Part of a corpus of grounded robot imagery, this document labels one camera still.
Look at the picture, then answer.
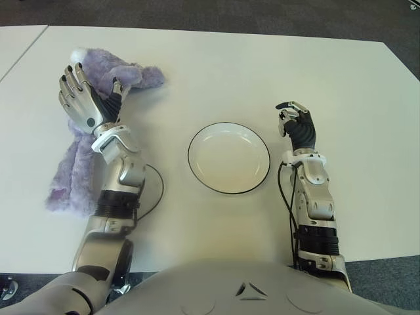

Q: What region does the white plate black rim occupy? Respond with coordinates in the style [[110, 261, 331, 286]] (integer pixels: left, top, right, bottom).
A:
[[187, 121, 272, 195]]

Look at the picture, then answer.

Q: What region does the metal caster wheel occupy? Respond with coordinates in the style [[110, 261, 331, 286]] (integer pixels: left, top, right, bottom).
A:
[[0, 275, 19, 300]]

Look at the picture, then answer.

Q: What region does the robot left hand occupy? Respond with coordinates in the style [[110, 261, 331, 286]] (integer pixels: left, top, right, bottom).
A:
[[58, 62, 129, 134]]

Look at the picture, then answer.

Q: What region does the grey robot torso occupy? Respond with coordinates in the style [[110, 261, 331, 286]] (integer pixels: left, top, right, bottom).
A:
[[19, 259, 420, 315]]

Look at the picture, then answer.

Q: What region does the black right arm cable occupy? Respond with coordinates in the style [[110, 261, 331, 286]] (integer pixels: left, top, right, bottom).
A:
[[278, 160, 301, 266]]

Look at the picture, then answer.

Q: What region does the purple plush bunny doll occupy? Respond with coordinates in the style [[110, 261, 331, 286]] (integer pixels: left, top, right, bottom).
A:
[[44, 47, 167, 218]]

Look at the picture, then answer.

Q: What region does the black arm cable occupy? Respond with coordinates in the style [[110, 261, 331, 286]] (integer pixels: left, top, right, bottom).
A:
[[278, 160, 301, 266], [133, 163, 165, 221]]

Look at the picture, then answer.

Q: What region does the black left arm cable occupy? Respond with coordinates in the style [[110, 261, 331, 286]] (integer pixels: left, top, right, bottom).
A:
[[133, 163, 165, 221]]

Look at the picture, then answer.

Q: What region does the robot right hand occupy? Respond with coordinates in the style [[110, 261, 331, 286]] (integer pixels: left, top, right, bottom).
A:
[[275, 100, 318, 151]]

